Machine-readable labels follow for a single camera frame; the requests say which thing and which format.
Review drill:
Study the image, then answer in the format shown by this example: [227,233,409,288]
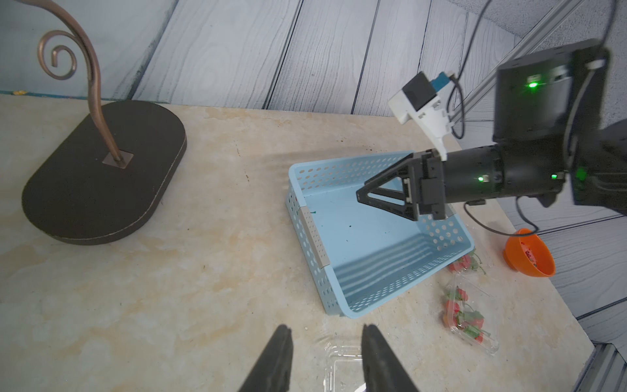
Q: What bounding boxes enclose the orange plastic bowl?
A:
[503,229,556,278]

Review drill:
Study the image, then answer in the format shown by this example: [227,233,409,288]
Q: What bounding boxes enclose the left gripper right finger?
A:
[361,324,419,392]

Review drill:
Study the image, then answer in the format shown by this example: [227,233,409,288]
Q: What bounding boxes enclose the strawberries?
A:
[443,286,491,344]

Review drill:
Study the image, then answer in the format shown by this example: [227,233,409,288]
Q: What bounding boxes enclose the bronze wire glass rack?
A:
[21,1,187,245]

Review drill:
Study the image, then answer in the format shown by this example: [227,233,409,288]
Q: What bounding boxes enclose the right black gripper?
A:
[356,143,563,221]

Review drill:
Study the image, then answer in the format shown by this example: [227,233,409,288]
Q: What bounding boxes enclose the light blue plastic basket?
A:
[286,151,475,319]

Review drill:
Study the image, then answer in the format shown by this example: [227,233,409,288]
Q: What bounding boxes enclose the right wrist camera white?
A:
[388,72,452,162]

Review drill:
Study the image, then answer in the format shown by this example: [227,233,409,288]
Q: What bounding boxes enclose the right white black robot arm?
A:
[356,39,626,221]

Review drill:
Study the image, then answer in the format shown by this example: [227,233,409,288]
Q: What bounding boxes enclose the right aluminium frame post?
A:
[464,0,583,121]

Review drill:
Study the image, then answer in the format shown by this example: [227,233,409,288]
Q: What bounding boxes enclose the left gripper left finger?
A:
[238,324,294,392]

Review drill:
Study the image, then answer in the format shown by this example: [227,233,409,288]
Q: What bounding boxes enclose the clear clamshell container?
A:
[442,274,501,355]
[447,251,487,274]
[314,334,367,392]

